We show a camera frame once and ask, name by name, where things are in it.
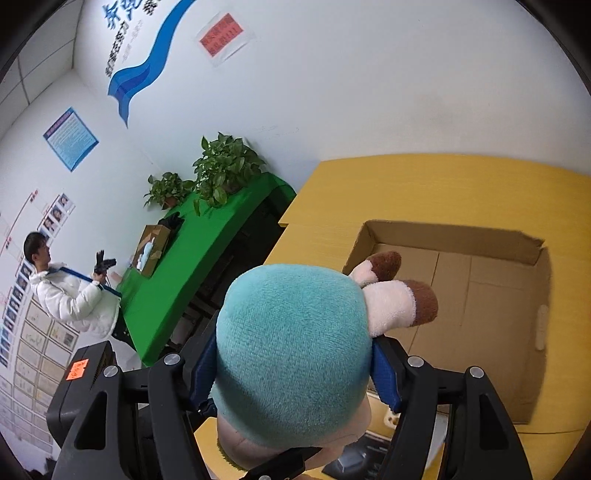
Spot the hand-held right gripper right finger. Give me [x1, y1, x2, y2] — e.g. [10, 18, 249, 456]
[369, 337, 532, 480]

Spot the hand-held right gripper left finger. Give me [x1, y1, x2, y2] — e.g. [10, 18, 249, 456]
[55, 322, 219, 480]

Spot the pig plush toy green hat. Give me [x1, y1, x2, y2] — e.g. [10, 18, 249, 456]
[210, 250, 439, 472]

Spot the brown cardboard box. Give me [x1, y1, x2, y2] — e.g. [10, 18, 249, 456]
[342, 220, 552, 424]

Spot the black box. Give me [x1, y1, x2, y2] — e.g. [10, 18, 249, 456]
[322, 431, 393, 480]

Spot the table with green cloth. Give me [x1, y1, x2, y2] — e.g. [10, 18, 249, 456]
[115, 173, 296, 367]

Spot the small open cardboard box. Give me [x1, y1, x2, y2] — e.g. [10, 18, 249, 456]
[131, 224, 172, 278]

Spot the black bag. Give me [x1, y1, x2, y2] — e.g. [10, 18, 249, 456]
[157, 213, 184, 245]

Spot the small potted green plant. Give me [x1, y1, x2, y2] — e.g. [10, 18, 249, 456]
[144, 172, 195, 210]

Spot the large potted green plant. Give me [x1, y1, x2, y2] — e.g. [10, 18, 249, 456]
[191, 133, 269, 215]

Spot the wall display of framed photos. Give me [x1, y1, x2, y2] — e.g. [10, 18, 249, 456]
[0, 187, 79, 444]

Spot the blue wall poster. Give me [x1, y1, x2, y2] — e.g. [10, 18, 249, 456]
[43, 107, 100, 172]

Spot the blue wave wall decal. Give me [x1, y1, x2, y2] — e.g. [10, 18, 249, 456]
[107, 0, 199, 129]

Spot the red wall notice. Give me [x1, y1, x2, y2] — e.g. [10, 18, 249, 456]
[194, 10, 254, 68]

